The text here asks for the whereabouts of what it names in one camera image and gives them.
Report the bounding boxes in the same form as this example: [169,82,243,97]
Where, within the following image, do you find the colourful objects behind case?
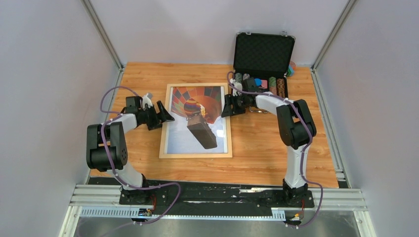
[287,61,296,77]

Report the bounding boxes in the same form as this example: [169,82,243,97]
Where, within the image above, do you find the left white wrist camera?
[142,92,154,109]

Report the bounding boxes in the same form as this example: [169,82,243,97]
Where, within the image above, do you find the colourful balloon photo print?
[166,86,228,155]

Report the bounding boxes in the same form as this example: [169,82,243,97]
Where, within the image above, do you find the light wooden picture frame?
[159,82,233,159]

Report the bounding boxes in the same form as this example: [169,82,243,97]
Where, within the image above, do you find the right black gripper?
[221,93,249,118]

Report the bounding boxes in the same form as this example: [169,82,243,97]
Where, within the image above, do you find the grey purple chip stack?
[234,73,250,82]

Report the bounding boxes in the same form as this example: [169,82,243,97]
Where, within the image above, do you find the red playing card deck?
[259,79,269,91]

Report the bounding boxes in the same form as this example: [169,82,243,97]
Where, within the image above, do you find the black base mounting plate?
[119,180,315,217]

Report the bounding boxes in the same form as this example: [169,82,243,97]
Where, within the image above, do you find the black poker chip case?
[228,32,295,90]

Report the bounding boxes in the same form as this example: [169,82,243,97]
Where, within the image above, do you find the blue orange chip stack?
[276,78,288,98]

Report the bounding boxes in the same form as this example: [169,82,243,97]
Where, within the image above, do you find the aluminium front rail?
[70,183,368,211]

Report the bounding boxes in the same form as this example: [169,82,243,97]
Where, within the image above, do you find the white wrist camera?
[142,92,154,109]
[230,79,243,96]

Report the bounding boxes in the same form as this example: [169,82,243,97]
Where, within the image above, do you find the green chip stack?
[268,77,278,95]

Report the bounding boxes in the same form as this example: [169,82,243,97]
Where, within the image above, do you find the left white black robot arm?
[86,95,175,204]

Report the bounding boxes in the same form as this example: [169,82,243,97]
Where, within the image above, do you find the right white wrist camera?
[230,79,243,96]

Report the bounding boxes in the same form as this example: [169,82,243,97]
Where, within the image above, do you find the grey slotted cable duct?
[80,206,287,220]

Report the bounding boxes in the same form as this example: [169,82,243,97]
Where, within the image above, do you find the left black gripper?
[139,101,175,131]

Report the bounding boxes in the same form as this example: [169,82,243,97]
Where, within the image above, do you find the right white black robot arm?
[221,78,317,206]

